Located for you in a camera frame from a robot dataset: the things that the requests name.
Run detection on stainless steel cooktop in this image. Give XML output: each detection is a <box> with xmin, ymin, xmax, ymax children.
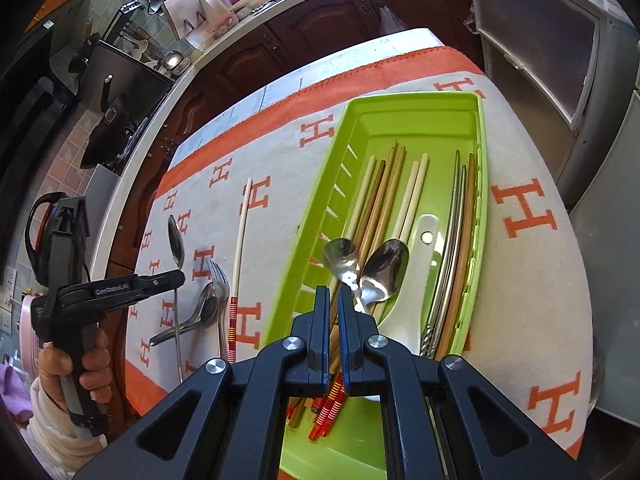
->
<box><xmin>75</xmin><ymin>40</ymin><xmax>173</xmax><ymax>126</ymax></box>

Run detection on metal and wood chopsticks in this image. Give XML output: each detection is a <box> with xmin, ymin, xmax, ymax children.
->
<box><xmin>435</xmin><ymin>153</ymin><xmax>478</xmax><ymax>361</ymax></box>

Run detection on slender long-handled metal spoon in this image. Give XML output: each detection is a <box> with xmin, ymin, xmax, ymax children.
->
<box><xmin>166</xmin><ymin>214</ymin><xmax>187</xmax><ymax>382</ymax></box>

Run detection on person's left forearm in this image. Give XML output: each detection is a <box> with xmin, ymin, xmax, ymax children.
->
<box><xmin>25</xmin><ymin>377</ymin><xmax>108</xmax><ymax>478</ymax></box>

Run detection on light wooden chopstick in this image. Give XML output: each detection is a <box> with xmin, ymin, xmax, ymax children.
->
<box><xmin>352</xmin><ymin>160</ymin><xmax>388</xmax><ymax>261</ymax></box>

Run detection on small round metal spoon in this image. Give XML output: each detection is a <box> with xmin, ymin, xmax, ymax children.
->
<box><xmin>323</xmin><ymin>237</ymin><xmax>363</xmax><ymax>311</ymax></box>

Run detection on beige cutting board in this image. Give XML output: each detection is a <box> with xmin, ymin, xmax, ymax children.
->
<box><xmin>162</xmin><ymin>0</ymin><xmax>232</xmax><ymax>41</ymax></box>

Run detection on purple cloth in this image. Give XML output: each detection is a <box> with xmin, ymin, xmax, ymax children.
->
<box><xmin>0</xmin><ymin>364</ymin><xmax>33</xmax><ymax>428</ymax></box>

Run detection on black range hood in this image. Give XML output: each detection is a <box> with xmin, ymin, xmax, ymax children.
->
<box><xmin>0</xmin><ymin>5</ymin><xmax>91</xmax><ymax>201</ymax></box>

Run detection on green plastic utensil tray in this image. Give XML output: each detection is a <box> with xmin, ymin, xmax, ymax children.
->
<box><xmin>260</xmin><ymin>91</ymin><xmax>490</xmax><ymax>480</ymax></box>

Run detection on orange and white printed blanket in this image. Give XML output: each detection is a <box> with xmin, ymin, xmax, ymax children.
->
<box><xmin>122</xmin><ymin>45</ymin><xmax>596</xmax><ymax>466</ymax></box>

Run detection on cream chopstick red striped end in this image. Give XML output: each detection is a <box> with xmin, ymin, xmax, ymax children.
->
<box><xmin>320</xmin><ymin>153</ymin><xmax>430</xmax><ymax>436</ymax></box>
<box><xmin>227</xmin><ymin>177</ymin><xmax>254</xmax><ymax>365</ymax></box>
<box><xmin>347</xmin><ymin>156</ymin><xmax>377</xmax><ymax>243</ymax></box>
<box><xmin>307</xmin><ymin>161</ymin><xmax>420</xmax><ymax>442</ymax></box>

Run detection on grey cabinet frosted door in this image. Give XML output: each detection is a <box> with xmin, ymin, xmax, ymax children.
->
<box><xmin>457</xmin><ymin>0</ymin><xmax>640</xmax><ymax>201</ymax></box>

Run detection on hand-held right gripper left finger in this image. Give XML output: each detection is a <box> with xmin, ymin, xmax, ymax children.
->
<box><xmin>75</xmin><ymin>285</ymin><xmax>332</xmax><ymax>480</ymax></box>

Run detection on large metal spoon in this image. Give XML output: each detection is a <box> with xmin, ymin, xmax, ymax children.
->
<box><xmin>357</xmin><ymin>239</ymin><xmax>411</xmax><ymax>311</ymax></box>

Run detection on metal chopstick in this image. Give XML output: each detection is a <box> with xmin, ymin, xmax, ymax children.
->
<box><xmin>421</xmin><ymin>150</ymin><xmax>462</xmax><ymax>356</ymax></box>
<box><xmin>427</xmin><ymin>164</ymin><xmax>468</xmax><ymax>358</ymax></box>

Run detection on metal fork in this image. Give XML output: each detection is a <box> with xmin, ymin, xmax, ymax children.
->
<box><xmin>206</xmin><ymin>259</ymin><xmax>230</xmax><ymax>358</ymax></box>

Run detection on pink appliance with black handle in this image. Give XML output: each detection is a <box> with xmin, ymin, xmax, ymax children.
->
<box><xmin>19</xmin><ymin>192</ymin><xmax>71</xmax><ymax>366</ymax></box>

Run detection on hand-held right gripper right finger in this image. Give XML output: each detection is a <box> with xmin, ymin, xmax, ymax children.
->
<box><xmin>337</xmin><ymin>290</ymin><xmax>591</xmax><ymax>480</ymax></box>

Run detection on metal soup spoon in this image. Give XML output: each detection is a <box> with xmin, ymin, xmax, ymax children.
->
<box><xmin>149</xmin><ymin>282</ymin><xmax>219</xmax><ymax>347</ymax></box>

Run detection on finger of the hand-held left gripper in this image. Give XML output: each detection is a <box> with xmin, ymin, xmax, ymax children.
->
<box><xmin>132</xmin><ymin>269</ymin><xmax>187</xmax><ymax>303</ymax></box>

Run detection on brown wooden chopstick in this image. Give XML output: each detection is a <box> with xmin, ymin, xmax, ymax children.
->
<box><xmin>362</xmin><ymin>140</ymin><xmax>400</xmax><ymax>266</ymax></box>
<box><xmin>367</xmin><ymin>144</ymin><xmax>404</xmax><ymax>261</ymax></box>
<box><xmin>372</xmin><ymin>147</ymin><xmax>407</xmax><ymax>251</ymax></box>

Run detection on person's left hand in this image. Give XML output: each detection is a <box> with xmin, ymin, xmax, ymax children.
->
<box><xmin>40</xmin><ymin>329</ymin><xmax>112</xmax><ymax>414</ymax></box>

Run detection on white wall socket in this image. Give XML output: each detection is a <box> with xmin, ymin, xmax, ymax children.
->
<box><xmin>0</xmin><ymin>267</ymin><xmax>18</xmax><ymax>333</ymax></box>

